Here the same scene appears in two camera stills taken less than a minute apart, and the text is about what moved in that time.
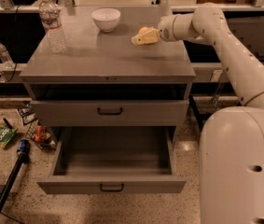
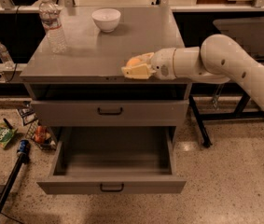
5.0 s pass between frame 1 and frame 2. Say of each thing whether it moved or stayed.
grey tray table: stayed
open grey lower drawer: stayed
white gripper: moved
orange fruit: moved
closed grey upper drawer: stayed
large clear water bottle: stayed
